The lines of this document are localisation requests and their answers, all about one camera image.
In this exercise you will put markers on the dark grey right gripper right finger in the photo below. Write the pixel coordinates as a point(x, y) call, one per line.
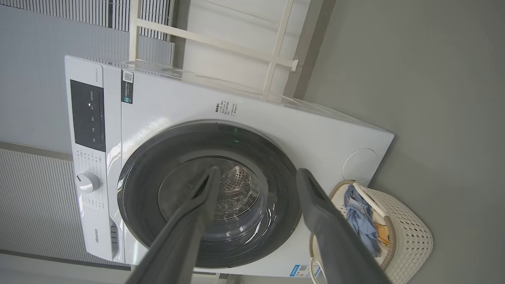
point(335, 240)

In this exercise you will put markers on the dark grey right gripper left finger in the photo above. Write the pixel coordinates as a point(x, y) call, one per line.
point(185, 232)

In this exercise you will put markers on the blue patterned garment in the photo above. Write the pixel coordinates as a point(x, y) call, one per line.
point(361, 217)

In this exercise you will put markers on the cream and orange garment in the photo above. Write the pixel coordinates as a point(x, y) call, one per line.
point(382, 234)

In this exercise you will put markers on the round dark washer door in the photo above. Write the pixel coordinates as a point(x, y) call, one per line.
point(146, 177)

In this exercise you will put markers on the silver washing machine dial knob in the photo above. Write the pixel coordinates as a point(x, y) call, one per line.
point(87, 182)

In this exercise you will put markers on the white front-load washing machine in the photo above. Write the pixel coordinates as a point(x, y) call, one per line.
point(177, 102)

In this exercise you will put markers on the black washing machine display panel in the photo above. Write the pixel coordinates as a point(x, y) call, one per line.
point(87, 116)

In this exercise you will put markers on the blue energy label sticker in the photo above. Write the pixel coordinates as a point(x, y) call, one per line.
point(302, 270)

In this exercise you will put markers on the cream perforated laundry basket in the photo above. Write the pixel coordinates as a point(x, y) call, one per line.
point(410, 236)

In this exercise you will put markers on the white slatted window grille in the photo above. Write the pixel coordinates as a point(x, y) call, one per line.
point(79, 12)

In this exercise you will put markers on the white railing frame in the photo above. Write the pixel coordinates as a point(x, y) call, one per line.
point(221, 40)

